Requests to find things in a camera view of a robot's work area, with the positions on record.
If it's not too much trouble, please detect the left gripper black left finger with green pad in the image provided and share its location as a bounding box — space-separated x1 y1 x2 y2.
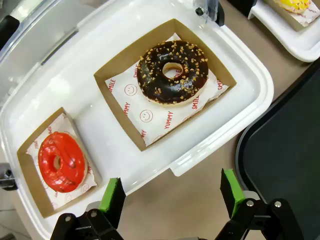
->
49 177 127 240

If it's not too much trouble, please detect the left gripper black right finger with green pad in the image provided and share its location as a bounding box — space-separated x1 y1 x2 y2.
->
214 168 305 240

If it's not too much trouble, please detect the red glazed donut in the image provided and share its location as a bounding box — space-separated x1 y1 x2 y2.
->
38 131 88 194

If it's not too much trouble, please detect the black serving tray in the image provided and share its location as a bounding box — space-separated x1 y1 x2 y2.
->
235 62 320 240

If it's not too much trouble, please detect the brown cardboard donut tray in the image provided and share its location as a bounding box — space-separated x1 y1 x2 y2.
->
93 18 238 153
262 0 320 33
16 107 103 219

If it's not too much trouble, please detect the chocolate donut with nut bits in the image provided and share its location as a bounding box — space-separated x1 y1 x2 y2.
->
136 39 210 107

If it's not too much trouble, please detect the yellow glazed donut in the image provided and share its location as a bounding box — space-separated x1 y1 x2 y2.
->
273 0 313 13

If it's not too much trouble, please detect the printed white paper liner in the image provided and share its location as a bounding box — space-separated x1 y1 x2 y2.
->
104 32 230 147
292 4 320 28
26 112 98 210

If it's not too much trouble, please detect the white display case base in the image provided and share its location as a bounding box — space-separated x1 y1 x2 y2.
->
0 0 275 240
247 0 320 63

